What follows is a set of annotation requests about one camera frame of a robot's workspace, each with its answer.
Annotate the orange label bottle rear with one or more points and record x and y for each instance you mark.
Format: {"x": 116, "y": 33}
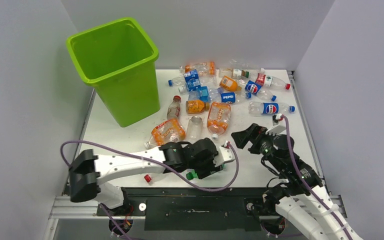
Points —
{"x": 203, "y": 68}

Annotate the Pepsi bottle right side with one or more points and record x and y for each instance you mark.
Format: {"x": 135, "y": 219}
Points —
{"x": 269, "y": 108}

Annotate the crushed orange label bottle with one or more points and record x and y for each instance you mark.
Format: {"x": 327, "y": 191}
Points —
{"x": 168, "y": 131}

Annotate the red label bottle rear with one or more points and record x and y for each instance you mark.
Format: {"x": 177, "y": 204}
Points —
{"x": 271, "y": 82}

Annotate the green plastic bin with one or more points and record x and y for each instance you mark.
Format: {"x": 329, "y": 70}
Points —
{"x": 118, "y": 60}

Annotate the blue label clear bottle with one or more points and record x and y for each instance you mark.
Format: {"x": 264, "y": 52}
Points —
{"x": 191, "y": 81}

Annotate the pepsi bottle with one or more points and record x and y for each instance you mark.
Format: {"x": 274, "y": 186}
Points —
{"x": 228, "y": 97}
{"x": 256, "y": 90}
{"x": 269, "y": 108}

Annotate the orange label white-cap bottle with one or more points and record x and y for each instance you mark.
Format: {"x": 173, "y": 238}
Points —
{"x": 218, "y": 119}

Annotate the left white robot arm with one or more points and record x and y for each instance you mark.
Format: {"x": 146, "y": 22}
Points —
{"x": 90, "y": 174}

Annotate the green plastic bottle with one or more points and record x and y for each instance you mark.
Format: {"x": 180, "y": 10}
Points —
{"x": 191, "y": 175}

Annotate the orange bottle barcode label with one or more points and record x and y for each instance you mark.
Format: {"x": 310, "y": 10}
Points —
{"x": 229, "y": 84}

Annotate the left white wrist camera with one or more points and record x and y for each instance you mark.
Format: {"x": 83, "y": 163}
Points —
{"x": 225, "y": 155}

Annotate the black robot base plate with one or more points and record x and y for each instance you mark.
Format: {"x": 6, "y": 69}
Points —
{"x": 190, "y": 209}

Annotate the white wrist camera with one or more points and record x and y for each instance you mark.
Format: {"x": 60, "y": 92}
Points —
{"x": 277, "y": 126}
{"x": 225, "y": 155}

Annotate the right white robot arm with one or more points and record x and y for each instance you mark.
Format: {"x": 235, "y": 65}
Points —
{"x": 303, "y": 199}

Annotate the red label clear bottle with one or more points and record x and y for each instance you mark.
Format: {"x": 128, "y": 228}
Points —
{"x": 153, "y": 178}

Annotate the small red-cap bottle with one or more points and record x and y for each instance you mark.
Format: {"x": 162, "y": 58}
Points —
{"x": 174, "y": 108}

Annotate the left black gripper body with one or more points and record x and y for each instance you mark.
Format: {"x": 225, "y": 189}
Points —
{"x": 203, "y": 168}

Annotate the Pepsi bottle upper right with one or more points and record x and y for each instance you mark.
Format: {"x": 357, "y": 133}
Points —
{"x": 256, "y": 90}

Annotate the green-red label bottle rear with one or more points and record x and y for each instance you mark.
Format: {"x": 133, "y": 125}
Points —
{"x": 238, "y": 73}

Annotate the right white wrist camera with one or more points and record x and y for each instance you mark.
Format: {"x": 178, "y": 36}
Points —
{"x": 277, "y": 126}

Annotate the clear bottle without label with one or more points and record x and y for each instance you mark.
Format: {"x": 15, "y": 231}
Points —
{"x": 194, "y": 129}

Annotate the small orange juice bottle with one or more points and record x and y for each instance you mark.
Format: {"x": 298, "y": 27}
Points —
{"x": 196, "y": 106}

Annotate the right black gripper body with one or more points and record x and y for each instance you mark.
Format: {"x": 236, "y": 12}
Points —
{"x": 262, "y": 143}

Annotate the crushed blue label bottle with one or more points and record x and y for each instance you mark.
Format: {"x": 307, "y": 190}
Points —
{"x": 206, "y": 94}

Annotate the aluminium frame rail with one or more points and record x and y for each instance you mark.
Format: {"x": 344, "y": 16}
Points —
{"x": 63, "y": 208}

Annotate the Pepsi bottle centre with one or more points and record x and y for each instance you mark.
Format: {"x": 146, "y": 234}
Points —
{"x": 228, "y": 97}

